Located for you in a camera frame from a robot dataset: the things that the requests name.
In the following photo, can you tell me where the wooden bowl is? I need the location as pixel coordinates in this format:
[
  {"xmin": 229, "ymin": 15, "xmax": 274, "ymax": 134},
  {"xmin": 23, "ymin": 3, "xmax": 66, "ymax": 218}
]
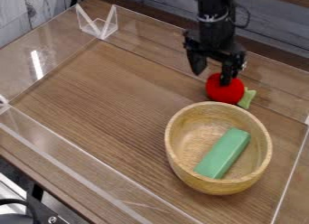
[{"xmin": 165, "ymin": 102, "xmax": 273, "ymax": 195}]

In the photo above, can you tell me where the black cable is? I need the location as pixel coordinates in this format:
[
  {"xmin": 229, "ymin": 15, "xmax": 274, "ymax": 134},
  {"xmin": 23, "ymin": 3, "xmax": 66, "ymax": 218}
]
[{"xmin": 0, "ymin": 198, "xmax": 42, "ymax": 224}]

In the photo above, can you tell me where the red plush strawberry toy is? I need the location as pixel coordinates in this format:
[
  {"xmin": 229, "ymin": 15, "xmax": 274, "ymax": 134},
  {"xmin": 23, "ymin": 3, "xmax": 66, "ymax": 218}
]
[{"xmin": 205, "ymin": 73, "xmax": 257, "ymax": 109}]

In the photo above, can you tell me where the green rectangular block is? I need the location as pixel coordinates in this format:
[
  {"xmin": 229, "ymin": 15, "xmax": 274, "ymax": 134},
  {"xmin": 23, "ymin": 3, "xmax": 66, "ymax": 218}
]
[{"xmin": 193, "ymin": 128, "xmax": 252, "ymax": 179}]

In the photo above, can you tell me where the clear acrylic corner bracket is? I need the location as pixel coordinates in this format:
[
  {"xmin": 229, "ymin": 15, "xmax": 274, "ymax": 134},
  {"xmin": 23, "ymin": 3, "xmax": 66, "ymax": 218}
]
[{"xmin": 75, "ymin": 5, "xmax": 118, "ymax": 40}]

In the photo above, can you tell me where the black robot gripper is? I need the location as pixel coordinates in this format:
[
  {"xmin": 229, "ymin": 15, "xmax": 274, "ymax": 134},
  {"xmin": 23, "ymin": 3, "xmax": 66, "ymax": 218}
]
[{"xmin": 183, "ymin": 17, "xmax": 246, "ymax": 86}]

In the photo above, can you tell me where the clear acrylic tray enclosure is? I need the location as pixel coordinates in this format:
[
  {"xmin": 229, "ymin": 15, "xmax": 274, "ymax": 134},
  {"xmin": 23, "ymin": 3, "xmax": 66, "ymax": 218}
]
[{"xmin": 0, "ymin": 1, "xmax": 309, "ymax": 224}]

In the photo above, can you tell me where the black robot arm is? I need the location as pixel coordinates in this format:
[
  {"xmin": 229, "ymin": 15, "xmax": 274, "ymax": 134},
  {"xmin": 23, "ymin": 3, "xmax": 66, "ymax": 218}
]
[{"xmin": 183, "ymin": 0, "xmax": 246, "ymax": 86}]

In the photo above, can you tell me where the black table leg bracket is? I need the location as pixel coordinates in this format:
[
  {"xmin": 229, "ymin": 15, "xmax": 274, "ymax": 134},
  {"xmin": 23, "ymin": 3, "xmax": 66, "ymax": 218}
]
[{"xmin": 27, "ymin": 184, "xmax": 70, "ymax": 224}]

